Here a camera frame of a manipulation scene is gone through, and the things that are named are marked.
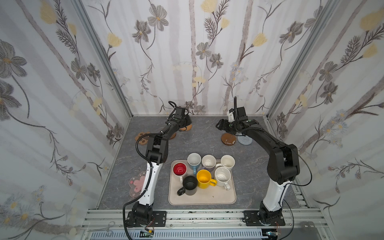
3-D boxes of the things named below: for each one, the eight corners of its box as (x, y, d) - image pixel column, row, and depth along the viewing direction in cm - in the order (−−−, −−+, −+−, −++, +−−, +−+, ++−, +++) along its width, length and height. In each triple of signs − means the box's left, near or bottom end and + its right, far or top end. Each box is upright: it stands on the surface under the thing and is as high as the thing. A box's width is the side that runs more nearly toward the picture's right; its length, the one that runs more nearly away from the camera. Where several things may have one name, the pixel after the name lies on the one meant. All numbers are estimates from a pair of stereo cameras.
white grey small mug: (201, 173, 92) (202, 166, 85) (201, 161, 97) (202, 154, 90) (215, 173, 92) (216, 166, 85) (214, 161, 97) (215, 154, 90)
